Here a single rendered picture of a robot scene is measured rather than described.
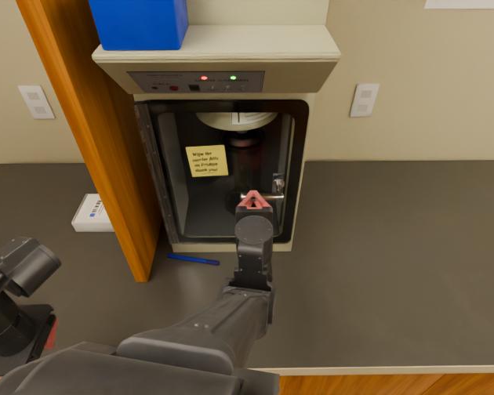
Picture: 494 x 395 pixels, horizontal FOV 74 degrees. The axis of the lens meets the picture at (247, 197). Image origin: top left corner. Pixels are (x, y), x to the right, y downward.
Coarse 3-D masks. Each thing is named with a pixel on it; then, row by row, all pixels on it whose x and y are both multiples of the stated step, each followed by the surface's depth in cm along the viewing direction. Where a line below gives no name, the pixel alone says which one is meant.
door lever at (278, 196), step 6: (276, 180) 70; (282, 180) 70; (276, 186) 70; (282, 186) 71; (246, 192) 67; (258, 192) 67; (264, 192) 67; (270, 192) 67; (276, 192) 67; (240, 198) 67; (252, 198) 67; (264, 198) 67; (270, 198) 67; (276, 198) 67; (282, 198) 67
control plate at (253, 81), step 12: (132, 72) 46; (144, 72) 46; (156, 72) 46; (168, 72) 46; (180, 72) 46; (192, 72) 46; (204, 72) 46; (216, 72) 46; (228, 72) 46; (240, 72) 46; (252, 72) 46; (264, 72) 46; (144, 84) 50; (156, 84) 50; (168, 84) 50; (180, 84) 50; (192, 84) 50; (204, 84) 50; (216, 84) 50; (228, 84) 50; (240, 84) 50; (252, 84) 50
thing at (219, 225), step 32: (160, 128) 61; (192, 128) 61; (224, 128) 61; (256, 128) 61; (288, 128) 61; (160, 160) 66; (256, 160) 66; (288, 160) 66; (192, 192) 72; (224, 192) 72; (288, 192) 72; (192, 224) 80; (224, 224) 80; (288, 224) 80
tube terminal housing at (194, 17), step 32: (192, 0) 48; (224, 0) 48; (256, 0) 48; (288, 0) 48; (320, 0) 48; (160, 96) 58; (192, 96) 58; (224, 96) 58; (256, 96) 58; (288, 96) 58
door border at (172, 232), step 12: (144, 108) 58; (144, 120) 60; (144, 132) 62; (144, 144) 63; (156, 144) 64; (156, 156) 66; (156, 168) 68; (156, 180) 70; (156, 192) 72; (168, 204) 75; (168, 216) 78
